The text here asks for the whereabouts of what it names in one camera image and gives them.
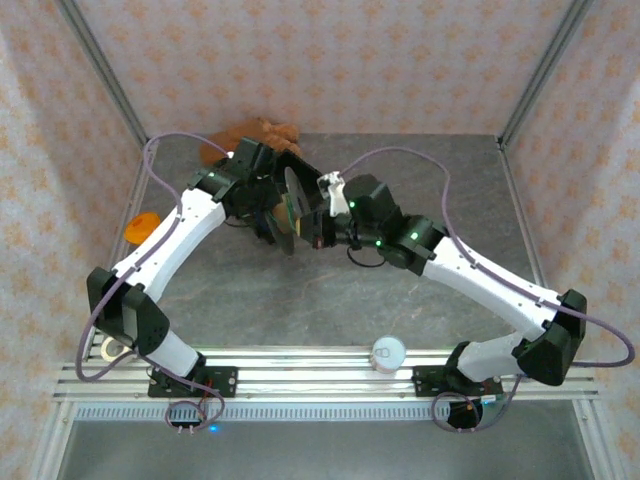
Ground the white tin can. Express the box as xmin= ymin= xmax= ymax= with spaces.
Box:
xmin=370 ymin=335 xmax=406 ymax=375

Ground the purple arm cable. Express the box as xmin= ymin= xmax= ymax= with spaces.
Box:
xmin=342 ymin=146 xmax=636 ymax=369
xmin=74 ymin=131 xmax=236 ymax=384

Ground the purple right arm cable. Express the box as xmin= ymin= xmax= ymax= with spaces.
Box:
xmin=342 ymin=146 xmax=636 ymax=369

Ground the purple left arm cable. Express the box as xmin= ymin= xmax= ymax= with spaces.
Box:
xmin=74 ymin=131 xmax=236 ymax=384

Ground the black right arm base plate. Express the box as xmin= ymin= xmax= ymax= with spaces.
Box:
xmin=410 ymin=364 xmax=503 ymax=400

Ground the orange lidded plastic cup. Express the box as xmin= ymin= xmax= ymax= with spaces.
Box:
xmin=124 ymin=211 xmax=161 ymax=246

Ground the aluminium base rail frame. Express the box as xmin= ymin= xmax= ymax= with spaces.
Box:
xmin=52 ymin=344 xmax=601 ymax=406

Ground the thin purple cable loop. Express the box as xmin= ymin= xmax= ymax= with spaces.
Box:
xmin=430 ymin=372 xmax=526 ymax=434
xmin=164 ymin=379 xmax=229 ymax=435

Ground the white tape roll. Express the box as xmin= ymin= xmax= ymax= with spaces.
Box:
xmin=100 ymin=335 xmax=137 ymax=362

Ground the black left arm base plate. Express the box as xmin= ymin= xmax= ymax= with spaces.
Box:
xmin=148 ymin=366 xmax=239 ymax=400

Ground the brown plush toy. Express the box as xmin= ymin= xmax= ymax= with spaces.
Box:
xmin=199 ymin=117 xmax=304 ymax=166

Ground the aluminium table edge rail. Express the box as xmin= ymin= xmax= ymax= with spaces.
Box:
xmin=497 ymin=135 xmax=571 ymax=361
xmin=79 ymin=139 xmax=161 ymax=361

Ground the aluminium frame post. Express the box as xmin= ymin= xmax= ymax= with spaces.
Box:
xmin=497 ymin=0 xmax=596 ymax=149
xmin=53 ymin=0 xmax=154 ymax=151

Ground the black perforated cable spool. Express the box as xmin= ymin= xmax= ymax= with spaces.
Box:
xmin=269 ymin=166 xmax=314 ymax=258

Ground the white slotted cable duct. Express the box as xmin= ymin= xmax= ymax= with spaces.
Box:
xmin=74 ymin=403 xmax=481 ymax=422

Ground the black plastic bin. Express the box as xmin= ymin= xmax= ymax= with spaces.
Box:
xmin=252 ymin=151 xmax=325 ymax=246

